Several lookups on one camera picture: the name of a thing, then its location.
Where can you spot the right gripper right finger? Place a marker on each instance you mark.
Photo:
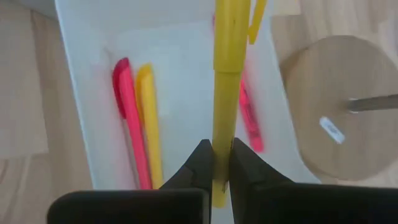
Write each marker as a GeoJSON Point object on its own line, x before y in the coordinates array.
{"type": "Point", "coordinates": [245, 168]}

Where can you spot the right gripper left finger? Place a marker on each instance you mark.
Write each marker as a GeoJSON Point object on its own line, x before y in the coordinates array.
{"type": "Point", "coordinates": [199, 171]}

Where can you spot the yellow highlighter marker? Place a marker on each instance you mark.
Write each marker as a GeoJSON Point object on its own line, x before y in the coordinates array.
{"type": "Point", "coordinates": [150, 124]}
{"type": "Point", "coordinates": [230, 62]}

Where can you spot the pink highlighter marker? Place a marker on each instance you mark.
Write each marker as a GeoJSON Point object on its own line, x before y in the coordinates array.
{"type": "Point", "coordinates": [130, 118]}
{"type": "Point", "coordinates": [250, 121]}

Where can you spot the white plastic bin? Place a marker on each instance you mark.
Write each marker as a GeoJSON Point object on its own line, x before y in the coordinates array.
{"type": "Point", "coordinates": [186, 93]}

